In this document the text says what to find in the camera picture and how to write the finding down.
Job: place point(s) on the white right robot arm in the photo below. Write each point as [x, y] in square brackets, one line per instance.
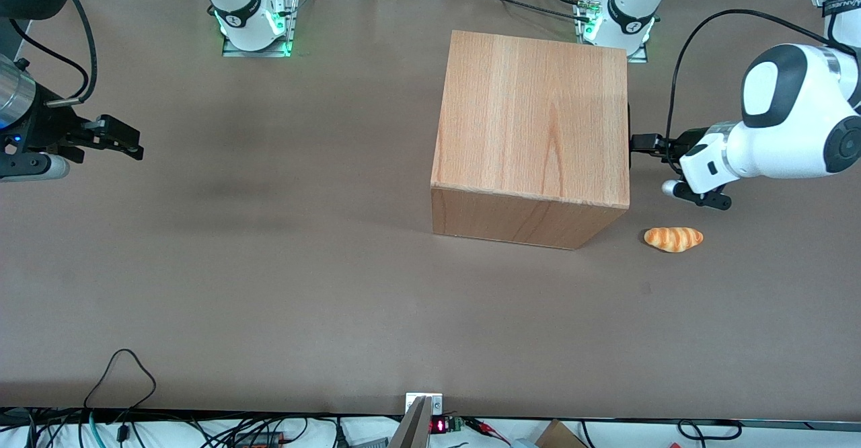
[242, 4]

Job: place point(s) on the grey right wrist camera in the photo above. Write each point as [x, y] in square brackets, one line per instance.
[33, 167]

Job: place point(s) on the brown cardboard piece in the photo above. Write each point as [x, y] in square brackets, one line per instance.
[558, 436]

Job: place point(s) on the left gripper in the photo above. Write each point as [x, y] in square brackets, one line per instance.
[687, 142]

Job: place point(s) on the silver clamp bracket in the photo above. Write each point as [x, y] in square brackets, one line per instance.
[437, 404]

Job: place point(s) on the orange striped toy bread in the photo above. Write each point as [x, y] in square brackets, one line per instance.
[674, 239]

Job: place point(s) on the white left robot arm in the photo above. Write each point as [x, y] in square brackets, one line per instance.
[794, 132]

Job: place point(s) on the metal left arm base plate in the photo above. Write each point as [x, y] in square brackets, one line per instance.
[580, 21]

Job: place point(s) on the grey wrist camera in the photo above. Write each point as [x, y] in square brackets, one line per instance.
[703, 196]
[33, 167]

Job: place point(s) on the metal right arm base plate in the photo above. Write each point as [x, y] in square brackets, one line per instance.
[293, 17]

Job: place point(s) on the tan angled post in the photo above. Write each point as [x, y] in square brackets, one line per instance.
[412, 428]

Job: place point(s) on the wooden drawer cabinet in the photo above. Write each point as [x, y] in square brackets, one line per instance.
[531, 118]

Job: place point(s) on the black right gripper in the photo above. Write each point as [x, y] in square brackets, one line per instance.
[47, 128]

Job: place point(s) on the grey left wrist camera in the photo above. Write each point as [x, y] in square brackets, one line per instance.
[703, 196]

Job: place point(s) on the red digit display module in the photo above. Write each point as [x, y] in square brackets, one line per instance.
[440, 426]

